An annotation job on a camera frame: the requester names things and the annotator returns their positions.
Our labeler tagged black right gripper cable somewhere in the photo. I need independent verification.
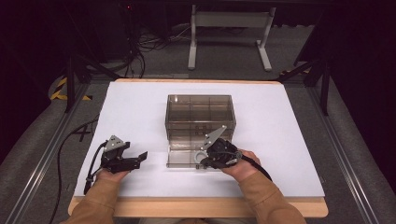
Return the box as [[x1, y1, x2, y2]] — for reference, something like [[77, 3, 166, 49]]
[[240, 153, 274, 183]]

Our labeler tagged yellow black hazard tape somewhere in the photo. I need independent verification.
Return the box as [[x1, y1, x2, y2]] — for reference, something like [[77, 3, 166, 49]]
[[49, 77, 93, 102]]

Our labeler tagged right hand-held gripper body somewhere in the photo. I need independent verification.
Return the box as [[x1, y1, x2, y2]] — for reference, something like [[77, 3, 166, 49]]
[[203, 124, 244, 169]]

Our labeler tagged white metal stand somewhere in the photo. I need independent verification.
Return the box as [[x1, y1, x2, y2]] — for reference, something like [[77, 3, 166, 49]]
[[187, 4, 277, 73]]

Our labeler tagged aluminium floor rail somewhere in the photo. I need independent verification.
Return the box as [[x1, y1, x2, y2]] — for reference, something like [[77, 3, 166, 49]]
[[305, 86, 380, 224], [4, 83, 92, 224]]

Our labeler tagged black floor cable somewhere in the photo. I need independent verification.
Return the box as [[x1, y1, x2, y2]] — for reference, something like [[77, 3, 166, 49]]
[[49, 114, 101, 224]]

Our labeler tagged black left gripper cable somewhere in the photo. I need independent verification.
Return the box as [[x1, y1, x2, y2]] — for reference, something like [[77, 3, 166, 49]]
[[83, 140, 108, 196]]

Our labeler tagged black metal frame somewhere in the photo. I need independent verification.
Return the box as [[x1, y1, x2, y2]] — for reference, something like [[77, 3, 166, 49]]
[[64, 53, 121, 114], [276, 55, 332, 117]]

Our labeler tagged bundle of black cables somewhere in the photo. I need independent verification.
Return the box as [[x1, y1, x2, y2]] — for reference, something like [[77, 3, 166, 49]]
[[122, 18, 194, 79]]

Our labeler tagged white table cover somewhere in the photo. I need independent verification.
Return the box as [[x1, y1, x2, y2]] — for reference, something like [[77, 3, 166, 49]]
[[74, 81, 327, 199]]

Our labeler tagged smoky transparent drawer cabinet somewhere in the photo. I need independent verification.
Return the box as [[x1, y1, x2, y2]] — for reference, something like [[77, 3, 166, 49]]
[[164, 93, 237, 151]]

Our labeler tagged person's left hand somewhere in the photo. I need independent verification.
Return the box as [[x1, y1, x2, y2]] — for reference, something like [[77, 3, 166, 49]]
[[95, 167, 131, 184]]

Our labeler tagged wooden table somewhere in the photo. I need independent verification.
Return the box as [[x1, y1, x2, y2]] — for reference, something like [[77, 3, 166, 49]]
[[67, 77, 330, 218]]

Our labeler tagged person's right hand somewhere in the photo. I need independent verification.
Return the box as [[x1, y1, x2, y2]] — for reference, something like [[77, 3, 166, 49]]
[[219, 148, 262, 183]]

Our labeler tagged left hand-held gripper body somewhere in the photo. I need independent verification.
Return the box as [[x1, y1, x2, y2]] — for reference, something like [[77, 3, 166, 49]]
[[100, 134, 133, 175]]

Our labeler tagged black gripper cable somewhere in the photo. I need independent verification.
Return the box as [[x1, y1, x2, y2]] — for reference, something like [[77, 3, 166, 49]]
[[83, 140, 108, 196], [240, 153, 274, 183]]

